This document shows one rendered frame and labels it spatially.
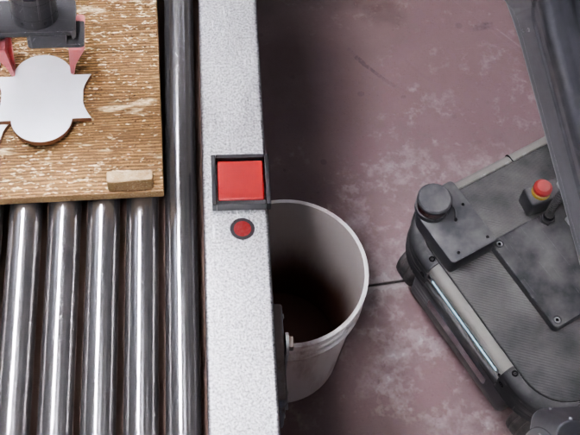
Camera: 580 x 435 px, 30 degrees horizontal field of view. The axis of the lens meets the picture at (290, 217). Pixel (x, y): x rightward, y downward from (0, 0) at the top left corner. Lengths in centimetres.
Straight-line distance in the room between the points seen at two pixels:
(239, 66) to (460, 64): 128
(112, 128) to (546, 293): 103
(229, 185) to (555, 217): 99
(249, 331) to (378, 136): 131
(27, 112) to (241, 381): 46
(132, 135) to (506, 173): 105
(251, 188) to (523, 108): 139
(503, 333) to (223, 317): 90
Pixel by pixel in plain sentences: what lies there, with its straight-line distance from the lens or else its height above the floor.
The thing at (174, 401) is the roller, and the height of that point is 92.
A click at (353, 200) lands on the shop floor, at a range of 248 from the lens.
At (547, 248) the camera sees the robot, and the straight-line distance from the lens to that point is 221.
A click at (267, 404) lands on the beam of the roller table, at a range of 130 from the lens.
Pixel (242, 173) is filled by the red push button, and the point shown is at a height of 93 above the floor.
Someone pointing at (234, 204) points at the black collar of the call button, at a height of 93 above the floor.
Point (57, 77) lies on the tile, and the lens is 150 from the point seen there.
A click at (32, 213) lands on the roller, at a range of 142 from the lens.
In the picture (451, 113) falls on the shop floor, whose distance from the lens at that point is 265.
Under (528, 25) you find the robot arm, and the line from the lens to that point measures 83.
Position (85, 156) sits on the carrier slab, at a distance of 144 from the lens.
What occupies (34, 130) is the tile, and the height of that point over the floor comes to 95.
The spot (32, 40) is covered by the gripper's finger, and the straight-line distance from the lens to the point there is 143.
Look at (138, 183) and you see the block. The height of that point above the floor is 95.
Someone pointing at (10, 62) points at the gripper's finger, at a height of 98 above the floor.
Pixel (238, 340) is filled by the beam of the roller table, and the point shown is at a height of 91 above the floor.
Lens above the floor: 214
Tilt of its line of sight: 61 degrees down
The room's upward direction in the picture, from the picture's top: 6 degrees clockwise
